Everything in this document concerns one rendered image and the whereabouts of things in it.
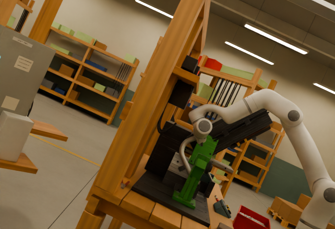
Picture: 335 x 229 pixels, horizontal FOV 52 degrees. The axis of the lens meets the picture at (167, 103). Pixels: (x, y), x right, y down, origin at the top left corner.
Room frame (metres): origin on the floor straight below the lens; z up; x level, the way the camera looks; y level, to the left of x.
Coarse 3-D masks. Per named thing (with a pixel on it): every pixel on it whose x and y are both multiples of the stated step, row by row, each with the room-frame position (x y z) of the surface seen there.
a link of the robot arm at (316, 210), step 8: (320, 184) 1.61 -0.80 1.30; (328, 184) 1.58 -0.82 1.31; (320, 192) 1.58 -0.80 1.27; (328, 192) 1.56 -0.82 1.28; (312, 200) 1.61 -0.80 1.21; (320, 200) 1.58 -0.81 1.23; (328, 200) 1.56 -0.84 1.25; (312, 208) 1.62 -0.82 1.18; (320, 208) 1.59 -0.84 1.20; (328, 208) 1.57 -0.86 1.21; (304, 216) 1.65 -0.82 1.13; (312, 216) 1.62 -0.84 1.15; (320, 216) 1.61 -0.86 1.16; (328, 216) 1.60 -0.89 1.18; (312, 224) 1.62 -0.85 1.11; (320, 224) 1.61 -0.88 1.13
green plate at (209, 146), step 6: (210, 138) 2.14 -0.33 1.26; (216, 138) 2.15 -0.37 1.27; (198, 144) 2.13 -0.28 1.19; (204, 144) 2.13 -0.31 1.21; (210, 144) 2.13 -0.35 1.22; (216, 144) 2.14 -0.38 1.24; (198, 150) 2.12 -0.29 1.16; (204, 150) 2.12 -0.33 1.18; (210, 150) 2.12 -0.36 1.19; (192, 156) 2.11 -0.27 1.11; (210, 156) 2.11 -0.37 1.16; (192, 162) 2.10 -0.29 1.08
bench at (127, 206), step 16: (144, 160) 2.62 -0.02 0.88; (96, 192) 1.52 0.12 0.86; (128, 192) 1.68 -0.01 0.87; (96, 208) 1.54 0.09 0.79; (112, 208) 1.60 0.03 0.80; (128, 208) 1.51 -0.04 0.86; (144, 208) 1.53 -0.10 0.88; (160, 208) 1.63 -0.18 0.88; (80, 224) 1.53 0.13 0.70; (96, 224) 1.52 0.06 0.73; (112, 224) 2.92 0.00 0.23; (128, 224) 1.59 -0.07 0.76; (144, 224) 1.58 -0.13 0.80; (160, 224) 1.50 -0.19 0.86; (176, 224) 1.51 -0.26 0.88; (192, 224) 1.62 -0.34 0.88
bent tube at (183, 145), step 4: (192, 136) 2.08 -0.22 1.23; (184, 140) 2.07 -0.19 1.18; (188, 140) 2.07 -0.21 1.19; (192, 140) 2.07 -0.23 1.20; (184, 144) 2.06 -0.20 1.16; (180, 148) 2.06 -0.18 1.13; (180, 152) 2.05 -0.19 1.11; (180, 156) 2.05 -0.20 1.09; (184, 156) 2.05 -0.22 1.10; (184, 160) 2.04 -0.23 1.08; (184, 164) 2.03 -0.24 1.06; (188, 164) 2.04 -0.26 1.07; (188, 168) 2.03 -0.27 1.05; (188, 172) 2.02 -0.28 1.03
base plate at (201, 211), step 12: (144, 180) 1.93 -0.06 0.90; (156, 180) 2.06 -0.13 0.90; (144, 192) 1.70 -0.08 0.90; (156, 192) 1.80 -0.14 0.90; (168, 192) 1.91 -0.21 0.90; (168, 204) 1.69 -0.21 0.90; (180, 204) 1.78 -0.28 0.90; (204, 204) 2.02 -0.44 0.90; (192, 216) 1.68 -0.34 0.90; (204, 216) 1.76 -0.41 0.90
